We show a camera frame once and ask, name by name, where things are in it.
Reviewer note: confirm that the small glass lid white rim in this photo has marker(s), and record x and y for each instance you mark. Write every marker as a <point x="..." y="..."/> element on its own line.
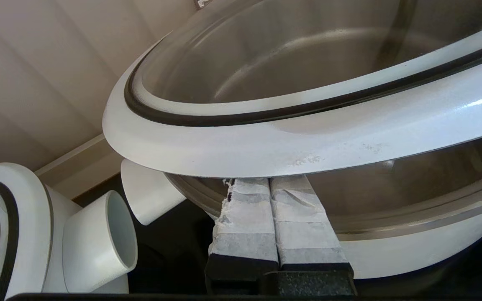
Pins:
<point x="266" y="146"/>

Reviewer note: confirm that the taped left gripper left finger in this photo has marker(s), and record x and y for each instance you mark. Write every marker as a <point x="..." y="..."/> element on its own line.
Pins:
<point x="245" y="225"/>

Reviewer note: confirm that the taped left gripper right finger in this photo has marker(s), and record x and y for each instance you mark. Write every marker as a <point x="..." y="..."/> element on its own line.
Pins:
<point x="303" y="230"/>

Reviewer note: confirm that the small round white pot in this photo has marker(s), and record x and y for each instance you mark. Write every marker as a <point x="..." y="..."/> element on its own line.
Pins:
<point x="391" y="251"/>

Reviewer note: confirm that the wide glass lid white rim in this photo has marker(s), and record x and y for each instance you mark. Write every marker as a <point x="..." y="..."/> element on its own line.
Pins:
<point x="27" y="217"/>

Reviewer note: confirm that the black glass cooktop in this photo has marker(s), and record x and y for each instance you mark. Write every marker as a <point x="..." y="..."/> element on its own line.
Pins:
<point x="170" y="251"/>

